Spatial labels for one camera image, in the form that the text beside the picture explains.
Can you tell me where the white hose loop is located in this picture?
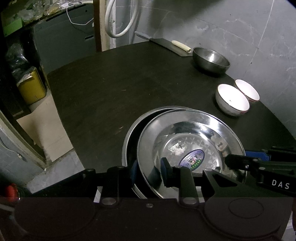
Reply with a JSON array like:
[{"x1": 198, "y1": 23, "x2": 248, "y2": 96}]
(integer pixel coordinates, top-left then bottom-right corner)
[{"x1": 104, "y1": 0, "x2": 139, "y2": 39}]

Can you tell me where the white roll on cleaver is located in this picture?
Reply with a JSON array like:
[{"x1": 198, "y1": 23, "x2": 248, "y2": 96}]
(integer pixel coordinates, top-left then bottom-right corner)
[{"x1": 171, "y1": 40, "x2": 192, "y2": 53}]

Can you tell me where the green box on shelf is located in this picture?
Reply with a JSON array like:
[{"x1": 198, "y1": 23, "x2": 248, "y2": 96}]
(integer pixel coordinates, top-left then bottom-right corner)
[{"x1": 3, "y1": 18, "x2": 23, "y2": 37}]

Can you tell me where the cleaver knife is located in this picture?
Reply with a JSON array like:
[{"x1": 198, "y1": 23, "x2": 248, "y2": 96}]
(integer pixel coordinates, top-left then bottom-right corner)
[{"x1": 134, "y1": 31, "x2": 192, "y2": 57}]

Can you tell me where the large steel basin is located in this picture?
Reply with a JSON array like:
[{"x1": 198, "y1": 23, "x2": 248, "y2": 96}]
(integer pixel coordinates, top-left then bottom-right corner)
[{"x1": 121, "y1": 106, "x2": 186, "y2": 200}]

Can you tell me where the white ceramic bowl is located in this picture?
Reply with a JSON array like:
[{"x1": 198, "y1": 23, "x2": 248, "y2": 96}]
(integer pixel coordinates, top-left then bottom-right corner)
[
  {"x1": 215, "y1": 84, "x2": 250, "y2": 116},
  {"x1": 234, "y1": 79, "x2": 260, "y2": 103}
]

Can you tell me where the red capped bottle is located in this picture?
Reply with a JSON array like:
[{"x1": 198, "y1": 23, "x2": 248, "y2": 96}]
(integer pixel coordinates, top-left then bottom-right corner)
[{"x1": 6, "y1": 183, "x2": 19, "y2": 202}]

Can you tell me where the small steel bowl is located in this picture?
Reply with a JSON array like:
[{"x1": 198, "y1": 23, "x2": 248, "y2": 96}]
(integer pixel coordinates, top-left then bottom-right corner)
[{"x1": 192, "y1": 47, "x2": 231, "y2": 73}]

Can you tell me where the yellow jerry can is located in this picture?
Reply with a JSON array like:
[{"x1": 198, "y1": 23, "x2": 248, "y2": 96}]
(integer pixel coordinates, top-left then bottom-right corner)
[{"x1": 16, "y1": 67, "x2": 46, "y2": 105}]

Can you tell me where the steel plate with sticker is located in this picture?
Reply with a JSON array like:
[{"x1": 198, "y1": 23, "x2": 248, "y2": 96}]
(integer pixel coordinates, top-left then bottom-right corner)
[{"x1": 137, "y1": 109, "x2": 246, "y2": 198}]

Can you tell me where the dark cabinet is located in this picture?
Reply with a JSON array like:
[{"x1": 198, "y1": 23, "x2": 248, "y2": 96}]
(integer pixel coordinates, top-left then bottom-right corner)
[{"x1": 33, "y1": 4, "x2": 96, "y2": 74}]

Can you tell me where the white thin cable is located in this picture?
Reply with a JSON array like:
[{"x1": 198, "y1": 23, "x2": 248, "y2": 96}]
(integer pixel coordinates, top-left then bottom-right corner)
[{"x1": 66, "y1": 4, "x2": 94, "y2": 26}]

